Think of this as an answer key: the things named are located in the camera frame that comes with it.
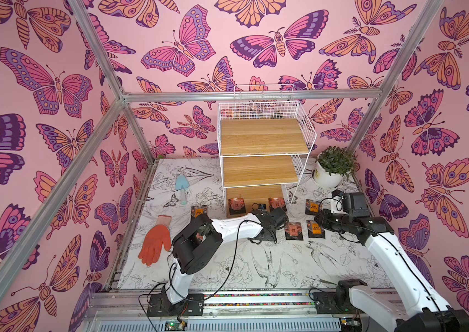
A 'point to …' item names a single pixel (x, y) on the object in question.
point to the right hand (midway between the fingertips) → (313, 218)
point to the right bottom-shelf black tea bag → (276, 203)
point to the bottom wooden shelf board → (259, 194)
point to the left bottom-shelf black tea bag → (236, 205)
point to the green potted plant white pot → (333, 164)
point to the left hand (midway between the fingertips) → (268, 234)
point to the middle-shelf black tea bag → (293, 231)
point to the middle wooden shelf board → (248, 170)
